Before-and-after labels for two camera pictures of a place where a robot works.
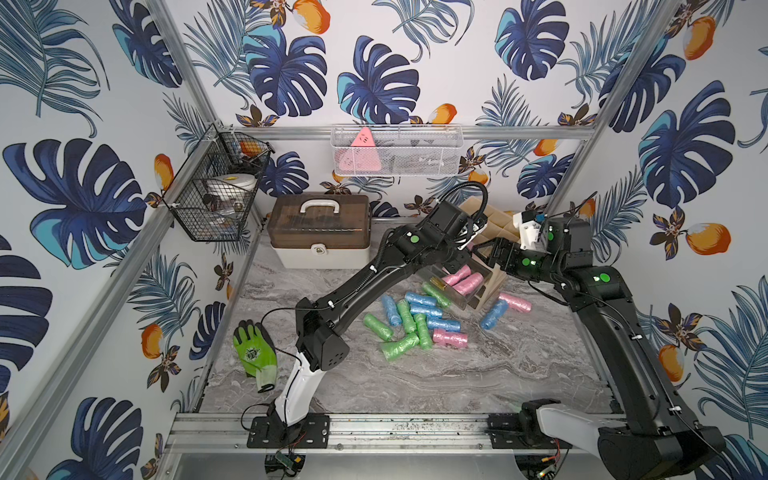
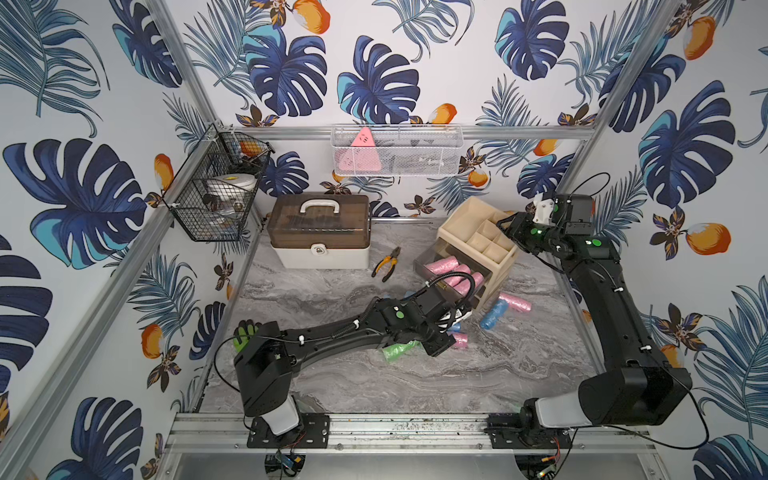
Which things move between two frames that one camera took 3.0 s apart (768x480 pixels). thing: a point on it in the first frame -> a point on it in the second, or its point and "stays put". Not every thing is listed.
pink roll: x=458 y=340 stays put
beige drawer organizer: x=482 y=224 stays put
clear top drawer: x=456 y=288 stays put
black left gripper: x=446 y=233 -> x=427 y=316
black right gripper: x=502 y=246 -> x=519 y=224
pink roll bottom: x=471 y=284 stays put
